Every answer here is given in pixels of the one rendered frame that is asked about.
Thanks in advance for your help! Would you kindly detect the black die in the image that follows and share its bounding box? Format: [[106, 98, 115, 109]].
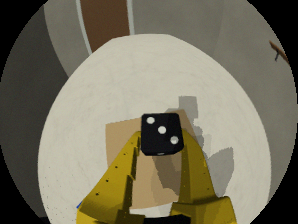
[[140, 113, 184, 156]]

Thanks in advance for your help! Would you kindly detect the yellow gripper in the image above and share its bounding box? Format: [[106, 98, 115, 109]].
[[76, 129, 237, 224]]

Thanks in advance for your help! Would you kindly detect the tan flat mat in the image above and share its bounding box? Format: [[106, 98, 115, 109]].
[[105, 109, 199, 209]]

